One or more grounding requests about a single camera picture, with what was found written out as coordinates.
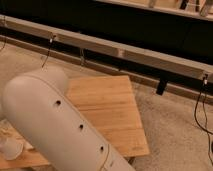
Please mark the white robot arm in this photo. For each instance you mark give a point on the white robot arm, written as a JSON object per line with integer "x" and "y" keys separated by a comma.
{"x": 36, "y": 105}

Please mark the metal rail frame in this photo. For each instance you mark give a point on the metal rail frame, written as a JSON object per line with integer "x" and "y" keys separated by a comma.
{"x": 108, "y": 55}

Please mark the white ceramic cup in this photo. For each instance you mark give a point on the white ceramic cup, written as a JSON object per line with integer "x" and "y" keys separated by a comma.
{"x": 10, "y": 148}

